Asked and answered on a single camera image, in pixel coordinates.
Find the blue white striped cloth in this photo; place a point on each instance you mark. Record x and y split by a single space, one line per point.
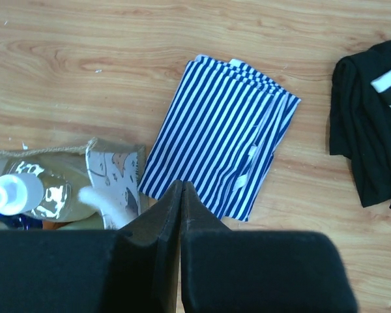
220 133

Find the clear bottle white cap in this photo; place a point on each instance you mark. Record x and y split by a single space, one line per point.
44 187

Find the blue cap bottle back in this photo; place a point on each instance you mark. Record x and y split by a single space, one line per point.
19 222

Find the beige canvas bag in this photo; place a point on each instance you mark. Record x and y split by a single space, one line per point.
114 170

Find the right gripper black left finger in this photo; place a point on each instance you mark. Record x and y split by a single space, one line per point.
133 269

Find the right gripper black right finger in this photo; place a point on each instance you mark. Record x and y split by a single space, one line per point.
224 270

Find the black folded garment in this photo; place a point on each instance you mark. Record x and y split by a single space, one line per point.
360 122

